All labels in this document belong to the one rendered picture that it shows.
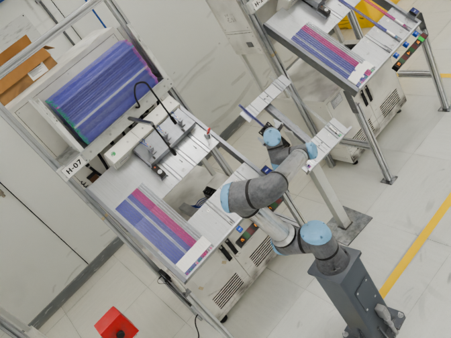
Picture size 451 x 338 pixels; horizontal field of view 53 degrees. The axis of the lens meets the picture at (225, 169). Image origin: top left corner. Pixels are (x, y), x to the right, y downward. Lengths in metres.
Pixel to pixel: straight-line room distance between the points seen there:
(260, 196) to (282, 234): 0.34
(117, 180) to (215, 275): 0.82
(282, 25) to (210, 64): 1.59
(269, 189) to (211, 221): 0.73
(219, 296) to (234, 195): 1.24
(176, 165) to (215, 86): 2.11
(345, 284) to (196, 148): 1.04
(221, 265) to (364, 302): 0.91
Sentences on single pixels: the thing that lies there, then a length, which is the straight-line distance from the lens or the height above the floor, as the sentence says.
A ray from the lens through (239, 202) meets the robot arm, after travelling 1.68.
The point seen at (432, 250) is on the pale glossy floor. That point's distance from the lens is 2.72.
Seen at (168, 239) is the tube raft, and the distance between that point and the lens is 2.29.
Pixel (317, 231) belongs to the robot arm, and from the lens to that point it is 1.94.
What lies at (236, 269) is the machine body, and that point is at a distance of 2.82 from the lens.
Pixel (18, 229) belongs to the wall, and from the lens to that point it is 3.97.
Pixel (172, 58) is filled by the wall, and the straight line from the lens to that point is 4.21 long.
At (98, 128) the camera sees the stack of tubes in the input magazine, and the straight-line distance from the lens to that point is 2.35.
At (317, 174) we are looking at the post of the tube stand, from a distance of 2.67.
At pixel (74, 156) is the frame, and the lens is 2.35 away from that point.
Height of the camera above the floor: 2.10
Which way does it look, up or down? 30 degrees down
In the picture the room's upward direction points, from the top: 35 degrees counter-clockwise
